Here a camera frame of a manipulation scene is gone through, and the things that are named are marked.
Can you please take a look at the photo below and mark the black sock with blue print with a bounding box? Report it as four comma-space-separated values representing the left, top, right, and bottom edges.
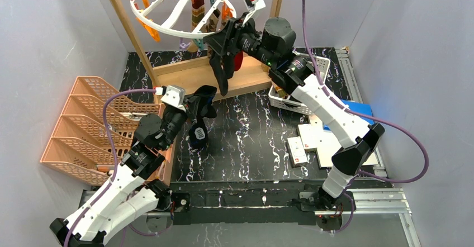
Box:
187, 85, 217, 150

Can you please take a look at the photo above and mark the white round clip hanger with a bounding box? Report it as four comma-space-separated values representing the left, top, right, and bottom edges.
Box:
129, 0, 237, 39

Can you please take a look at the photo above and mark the orange clothes peg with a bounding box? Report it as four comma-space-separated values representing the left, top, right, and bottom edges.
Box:
137, 18, 160, 42

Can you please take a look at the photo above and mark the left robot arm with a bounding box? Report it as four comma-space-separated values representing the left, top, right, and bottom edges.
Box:
50, 86, 216, 246

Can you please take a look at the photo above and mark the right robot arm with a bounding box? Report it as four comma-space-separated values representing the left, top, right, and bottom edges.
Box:
203, 13, 385, 209

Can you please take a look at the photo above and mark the red sock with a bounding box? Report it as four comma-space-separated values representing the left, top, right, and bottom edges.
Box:
234, 51, 244, 72

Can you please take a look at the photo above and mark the striped sock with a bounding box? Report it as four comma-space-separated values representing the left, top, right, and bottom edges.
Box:
191, 0, 205, 29

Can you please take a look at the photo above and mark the peach mesh file organizer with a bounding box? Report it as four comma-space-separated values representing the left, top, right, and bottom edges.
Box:
40, 76, 165, 186

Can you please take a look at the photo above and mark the white perforated laundry basket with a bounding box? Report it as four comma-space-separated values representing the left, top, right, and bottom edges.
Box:
268, 54, 331, 116

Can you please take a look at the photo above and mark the small white red box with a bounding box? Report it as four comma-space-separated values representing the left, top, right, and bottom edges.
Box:
287, 136, 308, 168

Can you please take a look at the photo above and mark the white flat board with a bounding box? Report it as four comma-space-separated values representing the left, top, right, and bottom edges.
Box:
297, 113, 378, 169

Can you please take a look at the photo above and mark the blue folder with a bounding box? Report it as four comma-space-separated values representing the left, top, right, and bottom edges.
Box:
323, 99, 374, 131

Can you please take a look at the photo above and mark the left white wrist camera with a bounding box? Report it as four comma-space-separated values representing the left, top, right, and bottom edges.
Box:
155, 85, 186, 112

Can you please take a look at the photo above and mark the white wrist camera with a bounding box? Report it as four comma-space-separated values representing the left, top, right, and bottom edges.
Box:
155, 85, 186, 112
243, 0, 266, 25

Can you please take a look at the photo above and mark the wooden hanger rack frame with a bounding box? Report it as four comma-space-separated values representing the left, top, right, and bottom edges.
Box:
101, 0, 288, 107

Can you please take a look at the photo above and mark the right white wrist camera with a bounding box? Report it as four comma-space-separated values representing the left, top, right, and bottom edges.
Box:
243, 0, 266, 25

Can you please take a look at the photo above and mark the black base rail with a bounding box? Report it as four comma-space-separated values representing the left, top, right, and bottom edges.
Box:
79, 178, 371, 226

